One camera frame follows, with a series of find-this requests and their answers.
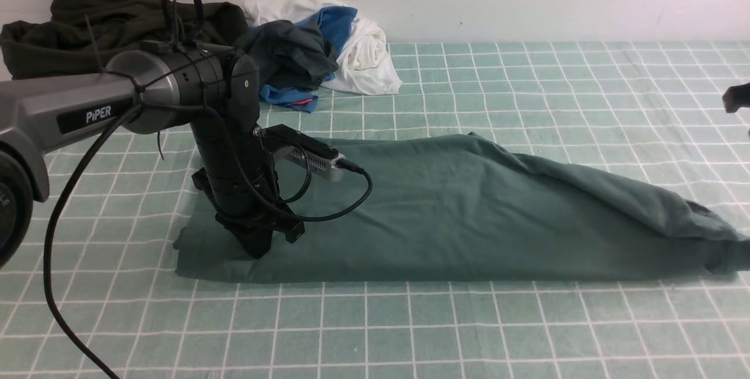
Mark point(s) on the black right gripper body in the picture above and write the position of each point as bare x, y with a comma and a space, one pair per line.
736, 98

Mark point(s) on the dark olive crumpled garment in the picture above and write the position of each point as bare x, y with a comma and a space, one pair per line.
82, 35

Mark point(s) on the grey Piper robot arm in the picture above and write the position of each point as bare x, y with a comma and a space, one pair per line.
147, 92

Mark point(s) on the blue crumpled garment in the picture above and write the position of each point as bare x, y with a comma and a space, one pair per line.
334, 23

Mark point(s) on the dark grey crumpled garment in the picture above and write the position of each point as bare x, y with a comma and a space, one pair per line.
289, 56

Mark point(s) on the green long-sleeved shirt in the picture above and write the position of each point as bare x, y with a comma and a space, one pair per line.
461, 208

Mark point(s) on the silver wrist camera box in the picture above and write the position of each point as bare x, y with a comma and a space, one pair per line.
288, 144

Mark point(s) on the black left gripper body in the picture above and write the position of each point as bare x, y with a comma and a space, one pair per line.
240, 181

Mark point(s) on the green checkered tablecloth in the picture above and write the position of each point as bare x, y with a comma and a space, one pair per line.
648, 110

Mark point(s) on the white crumpled garment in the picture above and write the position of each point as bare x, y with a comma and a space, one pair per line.
365, 65

